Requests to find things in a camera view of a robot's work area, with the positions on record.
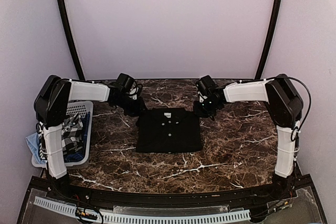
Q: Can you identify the white slotted cable duct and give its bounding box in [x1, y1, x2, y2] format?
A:
[34, 196, 251, 223]

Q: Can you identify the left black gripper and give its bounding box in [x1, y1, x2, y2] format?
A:
[114, 93, 149, 116]

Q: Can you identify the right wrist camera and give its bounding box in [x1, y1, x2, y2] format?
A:
[197, 90, 207, 103]

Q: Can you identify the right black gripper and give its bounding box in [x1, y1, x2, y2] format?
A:
[193, 97, 219, 117]

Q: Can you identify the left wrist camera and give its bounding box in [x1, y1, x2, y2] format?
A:
[129, 84, 143, 100]

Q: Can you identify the light blue shirt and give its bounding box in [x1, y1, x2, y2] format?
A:
[25, 133, 45, 164]

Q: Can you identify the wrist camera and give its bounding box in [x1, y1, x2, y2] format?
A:
[197, 90, 207, 103]
[129, 84, 143, 100]

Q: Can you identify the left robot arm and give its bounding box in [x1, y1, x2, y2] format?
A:
[34, 73, 147, 179]

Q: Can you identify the right black frame post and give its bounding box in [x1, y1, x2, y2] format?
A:
[254, 0, 281, 80]

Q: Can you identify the black front rail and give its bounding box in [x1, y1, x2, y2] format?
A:
[25, 175, 315, 209]

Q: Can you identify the black white plaid shirt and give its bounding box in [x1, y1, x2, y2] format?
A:
[38, 113, 84, 158]

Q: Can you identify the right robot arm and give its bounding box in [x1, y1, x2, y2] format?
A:
[193, 74, 308, 178]

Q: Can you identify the grey plastic laundry basket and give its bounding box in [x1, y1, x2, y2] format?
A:
[31, 101, 93, 168]

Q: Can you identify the dark blue shirt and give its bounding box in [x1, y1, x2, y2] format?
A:
[64, 113, 90, 163]

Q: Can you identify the black long sleeve shirt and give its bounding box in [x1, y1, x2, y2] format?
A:
[136, 108, 203, 153]

